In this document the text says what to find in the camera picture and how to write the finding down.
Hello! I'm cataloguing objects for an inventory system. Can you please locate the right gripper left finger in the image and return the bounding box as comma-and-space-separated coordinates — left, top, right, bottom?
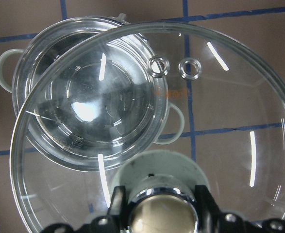
107, 185, 127, 233

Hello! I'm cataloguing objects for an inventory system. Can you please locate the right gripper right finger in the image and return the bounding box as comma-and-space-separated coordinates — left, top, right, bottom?
195, 185, 221, 233

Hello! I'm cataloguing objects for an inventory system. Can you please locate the glass pot lid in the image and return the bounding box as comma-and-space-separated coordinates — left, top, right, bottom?
10, 22, 285, 233

